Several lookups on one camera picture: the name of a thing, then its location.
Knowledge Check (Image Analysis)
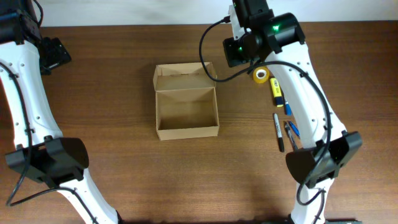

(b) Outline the yellow tape roll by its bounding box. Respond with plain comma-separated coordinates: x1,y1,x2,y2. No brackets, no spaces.
252,67,271,84

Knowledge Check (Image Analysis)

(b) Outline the yellow highlighter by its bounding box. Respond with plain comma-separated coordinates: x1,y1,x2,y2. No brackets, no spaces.
270,78,284,107

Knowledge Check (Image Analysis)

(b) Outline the blue cap whiteboard marker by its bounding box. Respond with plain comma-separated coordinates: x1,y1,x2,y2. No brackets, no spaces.
284,99,292,116

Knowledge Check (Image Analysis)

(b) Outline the brown cardboard box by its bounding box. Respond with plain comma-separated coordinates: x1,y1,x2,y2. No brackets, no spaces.
153,62,220,141

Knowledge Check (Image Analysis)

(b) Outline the black permanent marker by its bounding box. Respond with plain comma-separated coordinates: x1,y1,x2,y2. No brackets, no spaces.
273,113,285,152

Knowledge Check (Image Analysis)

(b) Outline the grey black pen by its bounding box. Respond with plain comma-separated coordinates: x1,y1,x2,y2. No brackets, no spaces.
284,121,298,151

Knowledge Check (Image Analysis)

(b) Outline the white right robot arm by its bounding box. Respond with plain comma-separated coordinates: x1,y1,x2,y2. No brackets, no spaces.
223,9,363,223

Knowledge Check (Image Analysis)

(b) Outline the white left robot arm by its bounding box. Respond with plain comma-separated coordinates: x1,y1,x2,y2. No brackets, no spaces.
1,1,123,223

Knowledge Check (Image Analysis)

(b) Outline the blue ballpoint pen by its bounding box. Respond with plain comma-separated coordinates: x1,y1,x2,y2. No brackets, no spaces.
288,121,300,139

